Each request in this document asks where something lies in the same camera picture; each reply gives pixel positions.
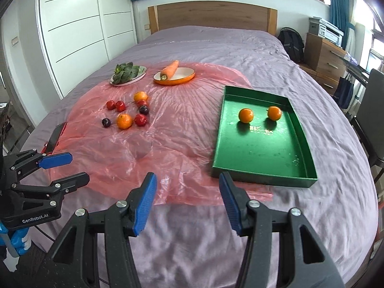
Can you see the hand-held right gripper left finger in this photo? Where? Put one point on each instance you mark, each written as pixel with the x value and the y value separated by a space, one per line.
pixel 147 198

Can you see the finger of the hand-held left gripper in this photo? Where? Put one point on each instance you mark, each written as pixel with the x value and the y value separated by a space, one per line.
pixel 72 181
pixel 57 160

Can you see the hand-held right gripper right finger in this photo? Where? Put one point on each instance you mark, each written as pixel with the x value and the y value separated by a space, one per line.
pixel 229 198

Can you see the green tray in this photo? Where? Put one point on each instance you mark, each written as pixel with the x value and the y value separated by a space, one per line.
pixel 270 156

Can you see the dark plum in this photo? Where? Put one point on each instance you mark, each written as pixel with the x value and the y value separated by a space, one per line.
pixel 106 122
pixel 144 110

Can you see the red apple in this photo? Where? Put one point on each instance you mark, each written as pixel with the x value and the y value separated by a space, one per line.
pixel 111 104
pixel 143 102
pixel 120 105
pixel 141 120

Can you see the orange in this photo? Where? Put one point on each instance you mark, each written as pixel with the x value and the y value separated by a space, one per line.
pixel 246 115
pixel 274 113
pixel 124 121
pixel 140 96

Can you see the person's left hand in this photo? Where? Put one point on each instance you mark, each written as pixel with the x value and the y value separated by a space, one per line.
pixel 21 241

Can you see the phone in red case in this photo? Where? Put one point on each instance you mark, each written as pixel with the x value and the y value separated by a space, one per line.
pixel 55 136

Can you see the pink plastic sheet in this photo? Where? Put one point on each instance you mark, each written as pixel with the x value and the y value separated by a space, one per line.
pixel 180 132

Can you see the bok choy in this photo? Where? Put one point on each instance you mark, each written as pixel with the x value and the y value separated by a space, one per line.
pixel 126 72

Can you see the white plate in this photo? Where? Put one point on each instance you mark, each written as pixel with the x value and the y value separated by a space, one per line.
pixel 142 72

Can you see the white wardrobe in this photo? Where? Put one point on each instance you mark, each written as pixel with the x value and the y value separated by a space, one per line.
pixel 75 36

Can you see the orange plate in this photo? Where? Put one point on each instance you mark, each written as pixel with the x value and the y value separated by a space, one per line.
pixel 183 73

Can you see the carrot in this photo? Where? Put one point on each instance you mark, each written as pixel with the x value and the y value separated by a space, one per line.
pixel 169 69

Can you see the purple bed sheet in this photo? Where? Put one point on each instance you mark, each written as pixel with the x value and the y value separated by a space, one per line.
pixel 210 45

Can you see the navy bag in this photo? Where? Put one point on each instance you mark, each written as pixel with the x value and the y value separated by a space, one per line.
pixel 343 93

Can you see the black backpack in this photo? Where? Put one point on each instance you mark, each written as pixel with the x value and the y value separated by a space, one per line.
pixel 291 45

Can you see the wooden dresser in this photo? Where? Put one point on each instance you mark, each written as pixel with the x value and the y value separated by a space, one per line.
pixel 324 60

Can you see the dark desk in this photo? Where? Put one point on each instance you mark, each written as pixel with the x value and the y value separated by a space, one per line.
pixel 357 67

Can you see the wooden headboard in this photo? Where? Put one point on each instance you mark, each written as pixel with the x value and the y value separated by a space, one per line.
pixel 210 16

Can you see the white printer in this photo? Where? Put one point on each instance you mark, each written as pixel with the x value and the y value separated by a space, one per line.
pixel 328 31

